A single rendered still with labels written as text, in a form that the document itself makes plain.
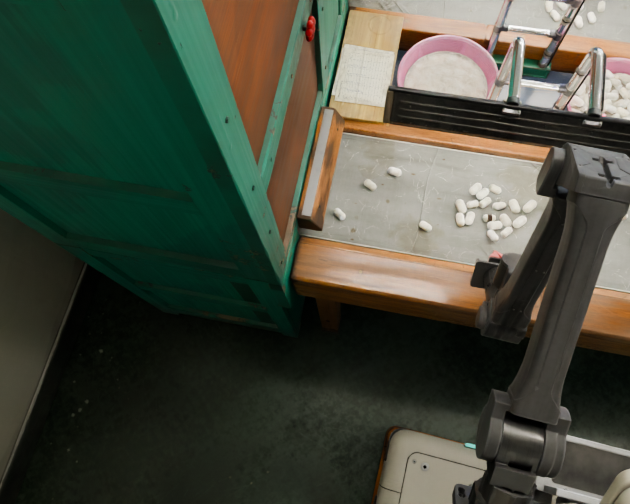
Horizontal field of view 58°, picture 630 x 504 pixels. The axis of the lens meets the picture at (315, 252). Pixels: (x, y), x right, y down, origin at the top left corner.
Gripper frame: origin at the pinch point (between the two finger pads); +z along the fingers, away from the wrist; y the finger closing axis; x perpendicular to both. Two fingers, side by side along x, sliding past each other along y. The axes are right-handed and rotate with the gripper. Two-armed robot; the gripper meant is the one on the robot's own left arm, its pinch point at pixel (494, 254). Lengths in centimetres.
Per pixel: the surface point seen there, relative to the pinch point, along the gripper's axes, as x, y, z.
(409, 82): -22, 25, 45
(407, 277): 10.9, 17.6, 1.3
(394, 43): -31, 31, 49
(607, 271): 6.2, -28.9, 11.3
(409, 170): -5.8, 21.1, 24.9
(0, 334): 55, 132, -1
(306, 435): 96, 39, 19
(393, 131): -13.5, 26.8, 30.1
